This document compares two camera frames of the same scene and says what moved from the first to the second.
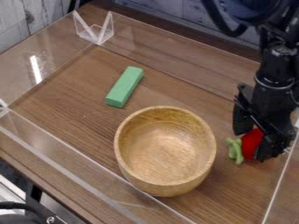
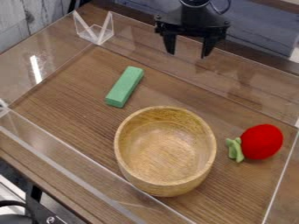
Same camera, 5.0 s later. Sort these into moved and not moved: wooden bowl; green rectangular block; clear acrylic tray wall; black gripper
Moved: black gripper
Not moved: wooden bowl; green rectangular block; clear acrylic tray wall
